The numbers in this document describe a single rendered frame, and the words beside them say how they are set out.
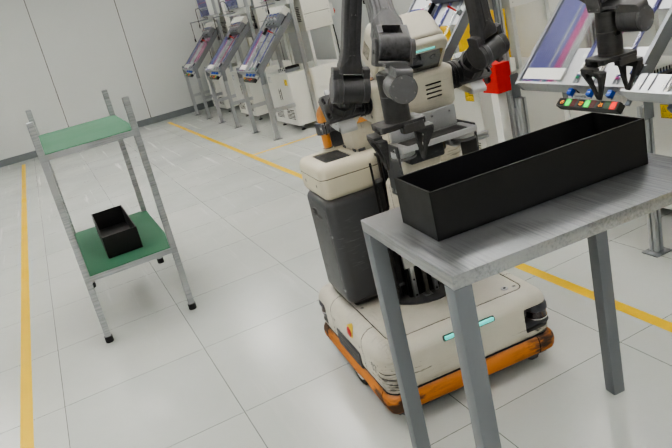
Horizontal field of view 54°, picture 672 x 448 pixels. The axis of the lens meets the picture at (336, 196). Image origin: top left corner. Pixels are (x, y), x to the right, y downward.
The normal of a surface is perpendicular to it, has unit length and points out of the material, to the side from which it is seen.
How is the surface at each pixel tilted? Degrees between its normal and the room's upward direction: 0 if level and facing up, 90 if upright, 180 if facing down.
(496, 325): 90
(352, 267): 90
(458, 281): 90
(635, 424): 0
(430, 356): 90
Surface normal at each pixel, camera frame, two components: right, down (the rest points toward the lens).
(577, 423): -0.22, -0.93
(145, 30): 0.42, 0.18
